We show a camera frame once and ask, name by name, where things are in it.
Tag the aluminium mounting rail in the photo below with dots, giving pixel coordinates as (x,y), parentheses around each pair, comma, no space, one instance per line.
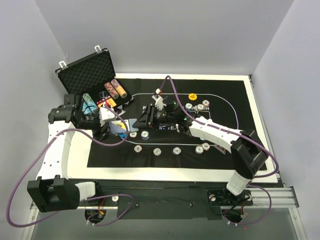
(212,197)

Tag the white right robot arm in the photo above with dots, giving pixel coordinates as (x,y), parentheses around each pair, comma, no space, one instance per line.
(248,152)

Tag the black poker felt mat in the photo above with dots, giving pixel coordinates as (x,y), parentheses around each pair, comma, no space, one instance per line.
(228,106)

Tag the light blue chip roll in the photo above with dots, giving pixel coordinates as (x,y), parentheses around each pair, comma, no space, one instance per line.
(86,110)

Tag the yellow dealer button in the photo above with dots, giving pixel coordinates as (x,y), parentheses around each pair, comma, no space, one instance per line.
(192,96)

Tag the blue playing card deck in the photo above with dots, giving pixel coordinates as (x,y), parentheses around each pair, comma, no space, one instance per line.
(117,127)

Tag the red yellow card box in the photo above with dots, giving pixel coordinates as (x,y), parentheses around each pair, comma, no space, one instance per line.
(109,101)

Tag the blue poker chip stack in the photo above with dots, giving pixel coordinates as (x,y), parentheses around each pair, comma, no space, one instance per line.
(176,151)

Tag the black aluminium poker case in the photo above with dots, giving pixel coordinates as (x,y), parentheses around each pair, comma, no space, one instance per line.
(89,74)

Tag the white table board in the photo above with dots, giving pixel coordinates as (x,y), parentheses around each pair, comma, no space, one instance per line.
(80,148)

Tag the clear round button in case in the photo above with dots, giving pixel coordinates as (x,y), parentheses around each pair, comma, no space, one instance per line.
(103,94)

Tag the red poker chip stack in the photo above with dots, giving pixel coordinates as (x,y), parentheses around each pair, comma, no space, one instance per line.
(206,146)

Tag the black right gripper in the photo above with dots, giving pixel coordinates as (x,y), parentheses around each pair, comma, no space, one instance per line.
(152,116)

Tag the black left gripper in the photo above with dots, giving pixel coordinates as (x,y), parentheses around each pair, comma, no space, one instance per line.
(103,130)

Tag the single red 100 chip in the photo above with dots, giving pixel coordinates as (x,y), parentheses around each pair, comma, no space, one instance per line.
(133,134)

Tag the dark red chip roll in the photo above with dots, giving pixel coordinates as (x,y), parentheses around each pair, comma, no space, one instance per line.
(111,90)

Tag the tan chip roll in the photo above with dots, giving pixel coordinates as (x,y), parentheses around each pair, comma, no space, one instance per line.
(118,87)

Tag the grey poker chip stack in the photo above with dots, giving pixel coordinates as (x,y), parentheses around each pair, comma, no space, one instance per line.
(157,151)

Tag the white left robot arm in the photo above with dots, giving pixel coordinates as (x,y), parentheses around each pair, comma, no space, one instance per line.
(52,190)

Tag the blue blind button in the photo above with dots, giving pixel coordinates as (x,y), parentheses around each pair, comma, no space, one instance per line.
(122,135)

